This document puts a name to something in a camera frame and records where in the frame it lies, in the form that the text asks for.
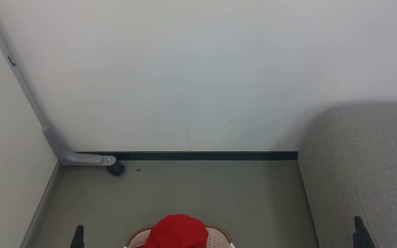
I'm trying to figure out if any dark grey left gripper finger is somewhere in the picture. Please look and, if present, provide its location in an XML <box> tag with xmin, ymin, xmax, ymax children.
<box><xmin>69</xmin><ymin>225</ymin><xmax>84</xmax><ymax>248</ymax></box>

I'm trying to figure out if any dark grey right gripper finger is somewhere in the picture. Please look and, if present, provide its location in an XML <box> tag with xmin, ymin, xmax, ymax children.
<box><xmin>353</xmin><ymin>216</ymin><xmax>377</xmax><ymax>248</ymax></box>

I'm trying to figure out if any red and white cloth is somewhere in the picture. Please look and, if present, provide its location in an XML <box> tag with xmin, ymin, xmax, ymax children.
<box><xmin>136</xmin><ymin>214</ymin><xmax>209</xmax><ymax>248</ymax></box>

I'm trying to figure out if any grey fabric sofa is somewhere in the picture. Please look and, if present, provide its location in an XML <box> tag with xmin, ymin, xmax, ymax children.
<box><xmin>297</xmin><ymin>102</ymin><xmax>397</xmax><ymax>248</ymax></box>

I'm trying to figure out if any grey skirting board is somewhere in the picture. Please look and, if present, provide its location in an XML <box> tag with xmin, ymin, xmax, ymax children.
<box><xmin>20</xmin><ymin>161</ymin><xmax>61</xmax><ymax>248</ymax></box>

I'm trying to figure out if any black caster wheel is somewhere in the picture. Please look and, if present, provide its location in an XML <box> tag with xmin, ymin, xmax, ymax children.
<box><xmin>106</xmin><ymin>161</ymin><xmax>125</xmax><ymax>177</ymax></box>

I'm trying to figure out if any white perforated laundry basket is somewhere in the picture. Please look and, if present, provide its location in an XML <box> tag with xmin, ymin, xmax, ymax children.
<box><xmin>123</xmin><ymin>225</ymin><xmax>235</xmax><ymax>248</ymax></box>

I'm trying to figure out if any black baseboard strip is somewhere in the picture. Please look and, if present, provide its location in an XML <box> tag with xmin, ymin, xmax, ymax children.
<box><xmin>74</xmin><ymin>151</ymin><xmax>298</xmax><ymax>161</ymax></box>

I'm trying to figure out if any grey metal frame leg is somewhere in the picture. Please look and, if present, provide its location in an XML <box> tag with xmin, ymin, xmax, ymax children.
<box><xmin>0</xmin><ymin>0</ymin><xmax>116</xmax><ymax>166</ymax></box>

